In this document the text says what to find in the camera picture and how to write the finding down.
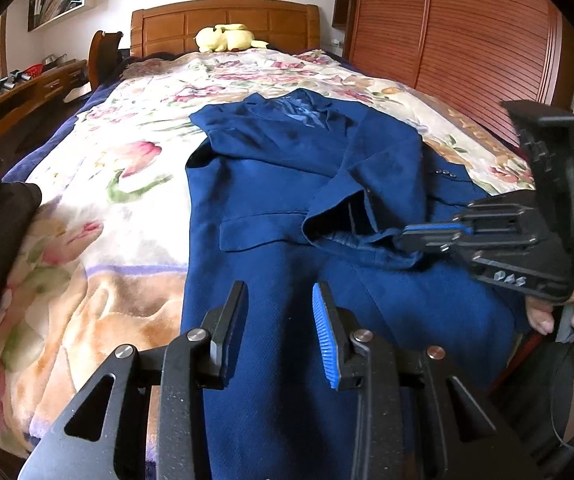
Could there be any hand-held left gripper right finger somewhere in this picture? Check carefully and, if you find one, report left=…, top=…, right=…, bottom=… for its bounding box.
left=312, top=281, right=542, bottom=480

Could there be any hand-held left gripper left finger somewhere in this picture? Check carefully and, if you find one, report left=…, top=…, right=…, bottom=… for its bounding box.
left=18, top=280, right=248, bottom=480

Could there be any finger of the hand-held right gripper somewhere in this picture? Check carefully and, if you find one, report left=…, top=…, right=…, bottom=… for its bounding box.
left=403, top=222, right=470, bottom=237
left=396, top=234, right=472, bottom=257

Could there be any blue suit jacket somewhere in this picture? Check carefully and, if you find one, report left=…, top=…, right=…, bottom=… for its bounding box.
left=181, top=87, right=532, bottom=480

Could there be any person's right hand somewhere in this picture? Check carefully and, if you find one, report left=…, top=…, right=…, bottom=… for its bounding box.
left=524, top=280, right=574, bottom=336

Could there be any black bag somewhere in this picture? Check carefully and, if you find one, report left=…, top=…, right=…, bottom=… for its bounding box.
left=487, top=335, right=574, bottom=466

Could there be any wooden slatted wardrobe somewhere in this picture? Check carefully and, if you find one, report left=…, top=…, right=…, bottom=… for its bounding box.
left=332, top=0, right=568, bottom=146

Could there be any floral blanket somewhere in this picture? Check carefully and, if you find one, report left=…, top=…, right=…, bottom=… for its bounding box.
left=0, top=50, right=538, bottom=461

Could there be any wooden bed headboard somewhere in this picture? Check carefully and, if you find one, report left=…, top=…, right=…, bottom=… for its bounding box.
left=130, top=0, right=321, bottom=58

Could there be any yellow plush toy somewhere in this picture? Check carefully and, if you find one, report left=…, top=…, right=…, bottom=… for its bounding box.
left=195, top=23, right=270, bottom=53

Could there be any long wooden desk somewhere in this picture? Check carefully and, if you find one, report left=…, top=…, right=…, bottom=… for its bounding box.
left=0, top=57, right=90, bottom=166

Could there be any wooden chair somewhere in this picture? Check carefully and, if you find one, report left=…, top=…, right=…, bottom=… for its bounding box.
left=88, top=30, right=124, bottom=91

